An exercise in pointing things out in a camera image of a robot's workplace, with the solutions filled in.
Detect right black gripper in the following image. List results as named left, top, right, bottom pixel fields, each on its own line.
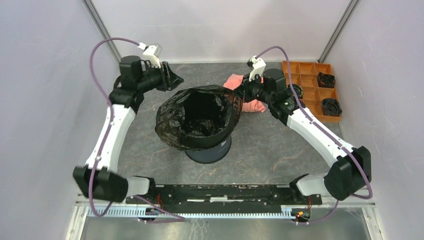
left=233, top=72, right=273, bottom=105

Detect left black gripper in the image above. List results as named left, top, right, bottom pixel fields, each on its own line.
left=136, top=61, right=184, bottom=93

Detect black plastic trash bag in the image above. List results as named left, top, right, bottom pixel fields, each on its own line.
left=155, top=85, right=243, bottom=151

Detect dark blue trash bin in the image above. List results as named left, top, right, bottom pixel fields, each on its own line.
left=184, top=135, right=232, bottom=165

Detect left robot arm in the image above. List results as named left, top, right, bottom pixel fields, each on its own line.
left=72, top=55, right=184, bottom=204

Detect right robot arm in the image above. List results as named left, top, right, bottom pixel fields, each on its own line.
left=234, top=68, right=373, bottom=204

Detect rolled trash bag with yellow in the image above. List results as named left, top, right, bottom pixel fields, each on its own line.
left=287, top=84, right=304, bottom=99

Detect rolled trash bag top right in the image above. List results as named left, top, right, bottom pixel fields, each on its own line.
left=317, top=72, right=336, bottom=89

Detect rolled trash bag bottom right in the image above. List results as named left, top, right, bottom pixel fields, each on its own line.
left=321, top=98, right=343, bottom=117

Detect pink crumpled cloth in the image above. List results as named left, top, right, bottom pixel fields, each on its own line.
left=223, top=74, right=267, bottom=113

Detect orange wooden compartment tray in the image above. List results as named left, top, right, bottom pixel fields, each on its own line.
left=281, top=60, right=342, bottom=123

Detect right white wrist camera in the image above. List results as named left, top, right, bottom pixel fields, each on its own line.
left=246, top=55, right=266, bottom=82

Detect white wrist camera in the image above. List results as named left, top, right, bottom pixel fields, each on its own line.
left=138, top=42, right=162, bottom=69
left=246, top=55, right=266, bottom=82

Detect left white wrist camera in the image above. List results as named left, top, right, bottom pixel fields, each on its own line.
left=138, top=42, right=162, bottom=69

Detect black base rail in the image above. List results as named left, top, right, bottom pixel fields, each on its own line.
left=143, top=184, right=323, bottom=215

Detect white toothed cable duct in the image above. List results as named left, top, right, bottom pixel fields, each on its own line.
left=86, top=205, right=294, bottom=220

